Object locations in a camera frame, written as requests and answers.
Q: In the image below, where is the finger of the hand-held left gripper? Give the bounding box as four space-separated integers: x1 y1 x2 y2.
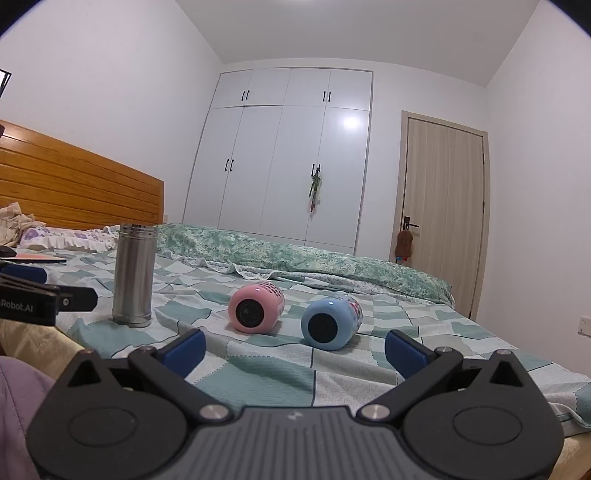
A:
56 287 98 312
0 263 62 293

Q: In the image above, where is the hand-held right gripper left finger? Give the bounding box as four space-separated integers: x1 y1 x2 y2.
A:
55 329 234 423

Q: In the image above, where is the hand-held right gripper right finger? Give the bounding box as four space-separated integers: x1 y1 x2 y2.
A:
359 329 532 422

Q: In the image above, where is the blue cup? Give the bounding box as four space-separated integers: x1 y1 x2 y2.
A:
300 295 363 351

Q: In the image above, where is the pink cup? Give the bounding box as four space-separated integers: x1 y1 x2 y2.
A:
228 281 285 335

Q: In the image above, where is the pink flat book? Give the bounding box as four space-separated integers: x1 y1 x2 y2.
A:
15 251 68 265

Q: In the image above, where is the tan cloth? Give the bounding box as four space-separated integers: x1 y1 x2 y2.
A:
0 318 86 376

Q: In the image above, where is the checked bed sheet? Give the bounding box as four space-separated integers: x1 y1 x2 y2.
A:
0 248 591 435

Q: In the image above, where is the crumpled beige cloth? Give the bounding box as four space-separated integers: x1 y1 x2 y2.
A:
0 201 48 248

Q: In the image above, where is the purple floral pillow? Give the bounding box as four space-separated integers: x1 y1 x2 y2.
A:
17 224 122 253

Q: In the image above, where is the stainless steel thermos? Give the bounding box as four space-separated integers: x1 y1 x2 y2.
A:
112 223 158 328

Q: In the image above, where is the wooden headboard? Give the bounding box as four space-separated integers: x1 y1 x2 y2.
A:
0 119 166 230

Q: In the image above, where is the purple clothing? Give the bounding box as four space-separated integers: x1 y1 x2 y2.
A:
0 356 57 480

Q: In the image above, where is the green floral quilt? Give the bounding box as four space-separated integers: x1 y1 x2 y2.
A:
154 223 456 306

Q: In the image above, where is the light wooden door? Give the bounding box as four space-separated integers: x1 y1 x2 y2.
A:
394 110 491 320

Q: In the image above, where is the green hanging ornament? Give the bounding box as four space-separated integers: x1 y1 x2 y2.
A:
307 172 323 214

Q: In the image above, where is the white wardrobe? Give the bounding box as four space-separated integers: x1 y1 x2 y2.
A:
182 68 374 256

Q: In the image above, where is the brown bag on handle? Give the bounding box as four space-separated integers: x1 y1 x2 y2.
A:
394 229 413 263

